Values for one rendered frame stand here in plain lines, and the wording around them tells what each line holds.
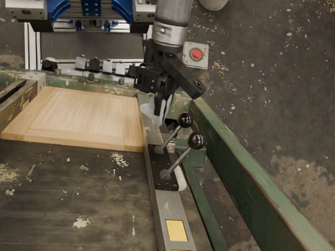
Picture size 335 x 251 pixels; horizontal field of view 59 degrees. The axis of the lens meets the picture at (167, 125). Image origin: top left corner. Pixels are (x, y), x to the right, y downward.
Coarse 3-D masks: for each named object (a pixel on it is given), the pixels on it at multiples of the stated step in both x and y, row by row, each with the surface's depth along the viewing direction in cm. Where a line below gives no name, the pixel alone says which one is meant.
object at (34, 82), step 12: (36, 72) 116; (12, 84) 97; (24, 84) 105; (36, 84) 106; (0, 96) 85; (12, 96) 86; (24, 96) 93; (0, 108) 76; (12, 108) 83; (0, 120) 75
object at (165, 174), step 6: (198, 132) 61; (192, 138) 60; (198, 138) 60; (204, 138) 60; (192, 144) 60; (198, 144) 60; (204, 144) 61; (186, 150) 62; (180, 156) 62; (174, 162) 63; (174, 168) 63; (162, 174) 63; (168, 174) 62
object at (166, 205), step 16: (144, 96) 124; (144, 128) 90; (160, 144) 81; (160, 192) 59; (176, 192) 60; (160, 208) 54; (176, 208) 55; (160, 224) 51; (160, 240) 49; (192, 240) 48
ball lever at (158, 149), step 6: (186, 114) 71; (180, 120) 71; (186, 120) 71; (192, 120) 72; (180, 126) 72; (186, 126) 71; (174, 132) 73; (168, 138) 73; (162, 144) 74; (156, 150) 73; (162, 150) 73
